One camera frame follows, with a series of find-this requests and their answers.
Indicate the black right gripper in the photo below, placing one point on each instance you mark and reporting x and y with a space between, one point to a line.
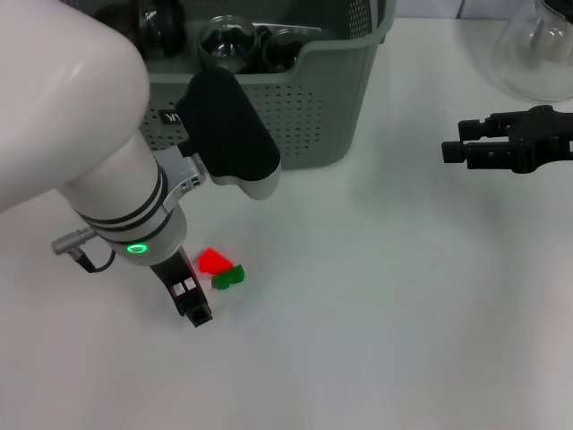
541 139

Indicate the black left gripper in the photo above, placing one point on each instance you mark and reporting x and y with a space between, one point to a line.
172 271

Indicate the green building brick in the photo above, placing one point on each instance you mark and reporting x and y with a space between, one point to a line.
228 278

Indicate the bright red large brick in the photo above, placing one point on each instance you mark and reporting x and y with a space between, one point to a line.
214 262

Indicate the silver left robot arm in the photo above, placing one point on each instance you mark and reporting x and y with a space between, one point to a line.
89 134

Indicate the grey-green perforated storage bin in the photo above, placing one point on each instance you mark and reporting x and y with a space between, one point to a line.
322 89

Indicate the clear glass carafe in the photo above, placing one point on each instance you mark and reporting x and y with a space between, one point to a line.
532 62

